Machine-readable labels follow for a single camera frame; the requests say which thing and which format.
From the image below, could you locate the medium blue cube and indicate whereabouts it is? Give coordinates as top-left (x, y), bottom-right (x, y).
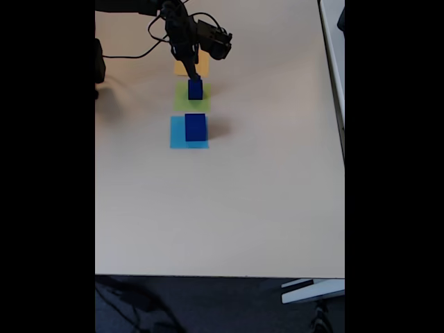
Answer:
top-left (187, 78), bottom-right (204, 101)

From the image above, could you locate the large blue cube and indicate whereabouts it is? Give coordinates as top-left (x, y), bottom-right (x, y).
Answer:
top-left (185, 113), bottom-right (208, 142)

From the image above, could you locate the orange paper square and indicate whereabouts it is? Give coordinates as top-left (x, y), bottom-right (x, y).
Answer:
top-left (173, 48), bottom-right (211, 78)

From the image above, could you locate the green paper square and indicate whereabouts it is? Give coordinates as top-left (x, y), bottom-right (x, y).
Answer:
top-left (173, 80), bottom-right (212, 112)

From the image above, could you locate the light blue paper square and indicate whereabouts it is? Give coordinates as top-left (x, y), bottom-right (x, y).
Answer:
top-left (169, 115), bottom-right (210, 150)

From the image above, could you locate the white neighbouring table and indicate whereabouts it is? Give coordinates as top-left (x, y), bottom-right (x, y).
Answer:
top-left (318, 0), bottom-right (345, 164)

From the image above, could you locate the white table foot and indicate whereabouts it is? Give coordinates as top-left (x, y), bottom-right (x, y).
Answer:
top-left (280, 277), bottom-right (345, 305)

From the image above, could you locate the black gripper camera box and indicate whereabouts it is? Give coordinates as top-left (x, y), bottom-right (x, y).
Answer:
top-left (196, 19), bottom-right (233, 61)

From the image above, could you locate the black floor cable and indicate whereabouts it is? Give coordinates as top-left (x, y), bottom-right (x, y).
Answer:
top-left (310, 300), bottom-right (334, 333)
top-left (95, 277), bottom-right (185, 333)

